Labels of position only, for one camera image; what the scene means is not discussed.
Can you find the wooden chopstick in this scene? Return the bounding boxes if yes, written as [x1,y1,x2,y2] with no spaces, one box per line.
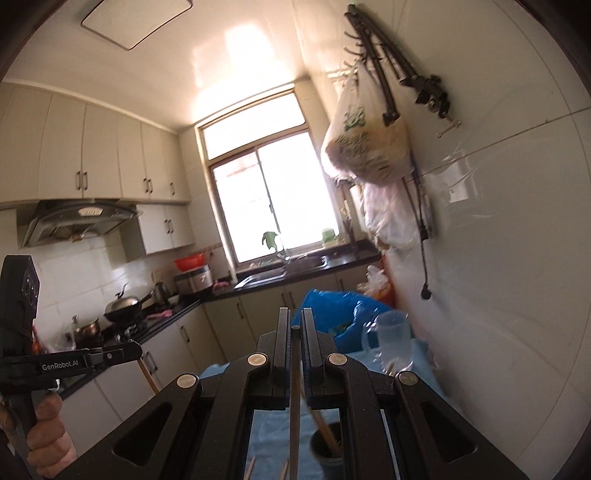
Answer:
[279,459,288,480]
[243,456,256,480]

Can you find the lower kitchen cabinets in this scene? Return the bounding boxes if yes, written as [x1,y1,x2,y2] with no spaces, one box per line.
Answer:
[61,265,367,455]

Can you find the steel kitchen sink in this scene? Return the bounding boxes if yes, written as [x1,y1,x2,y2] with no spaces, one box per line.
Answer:
[235,255,328,290]

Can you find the kitchen window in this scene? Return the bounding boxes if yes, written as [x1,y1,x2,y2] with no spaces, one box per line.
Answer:
[198,89,342,267]

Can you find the person's left hand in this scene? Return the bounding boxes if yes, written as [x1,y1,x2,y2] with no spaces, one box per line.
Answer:
[1,392,77,479]

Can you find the blue plastic bag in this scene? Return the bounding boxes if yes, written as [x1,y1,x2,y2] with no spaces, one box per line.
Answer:
[293,289,392,353]

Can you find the small steel pot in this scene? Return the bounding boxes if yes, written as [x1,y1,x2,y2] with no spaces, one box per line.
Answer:
[71,315,101,344]

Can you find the blue table cloth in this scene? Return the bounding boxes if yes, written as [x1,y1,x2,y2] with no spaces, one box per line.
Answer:
[198,338,447,480]

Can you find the wooden spatula in cup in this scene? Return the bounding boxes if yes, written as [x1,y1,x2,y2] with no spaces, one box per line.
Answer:
[307,406,342,457]

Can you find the black utensil holder cup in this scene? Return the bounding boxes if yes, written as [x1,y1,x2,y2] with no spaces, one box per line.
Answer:
[310,430,345,480]

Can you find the black wok with lid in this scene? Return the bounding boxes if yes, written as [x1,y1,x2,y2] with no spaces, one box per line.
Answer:
[104,284,153,324]

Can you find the silver rice cooker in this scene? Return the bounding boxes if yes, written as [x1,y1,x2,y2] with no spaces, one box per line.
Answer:
[173,265,213,296]

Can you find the red plastic basin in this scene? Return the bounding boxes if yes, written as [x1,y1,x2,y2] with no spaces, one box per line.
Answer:
[174,253,206,272]

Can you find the range hood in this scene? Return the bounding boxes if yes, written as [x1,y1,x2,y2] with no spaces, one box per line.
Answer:
[22,199,140,248]

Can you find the translucent hanging plastic bags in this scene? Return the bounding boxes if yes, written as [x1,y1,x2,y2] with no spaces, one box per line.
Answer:
[349,179,435,252]

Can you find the white printed plastic bag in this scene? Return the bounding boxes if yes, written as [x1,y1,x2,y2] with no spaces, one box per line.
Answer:
[321,62,413,186]

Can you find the ceiling light panel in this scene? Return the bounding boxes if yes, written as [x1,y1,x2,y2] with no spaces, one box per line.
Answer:
[81,0,193,51]

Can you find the black power cable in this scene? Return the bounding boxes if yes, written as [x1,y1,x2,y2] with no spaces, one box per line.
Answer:
[402,156,434,301]

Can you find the upper wall cabinets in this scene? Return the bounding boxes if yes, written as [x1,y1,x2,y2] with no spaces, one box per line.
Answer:
[1,83,194,260]

